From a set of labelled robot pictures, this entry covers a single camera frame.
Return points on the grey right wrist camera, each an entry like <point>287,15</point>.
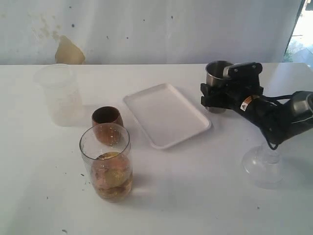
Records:
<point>242,70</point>

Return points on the white rectangular tray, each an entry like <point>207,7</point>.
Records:
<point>165,115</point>

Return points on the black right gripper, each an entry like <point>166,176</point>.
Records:
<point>232,94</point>

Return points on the brown wooden cup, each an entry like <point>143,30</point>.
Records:
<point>103,120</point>

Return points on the clear plastic shaker cup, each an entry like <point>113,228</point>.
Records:
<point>105,149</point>

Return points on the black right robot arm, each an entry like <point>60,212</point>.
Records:
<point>279,118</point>

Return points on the frosted plastic container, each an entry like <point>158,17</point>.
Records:
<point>61,92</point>

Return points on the stainless steel cup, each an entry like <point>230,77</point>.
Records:
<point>215,79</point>

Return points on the clear plastic shaker lid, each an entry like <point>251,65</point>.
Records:
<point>263,166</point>

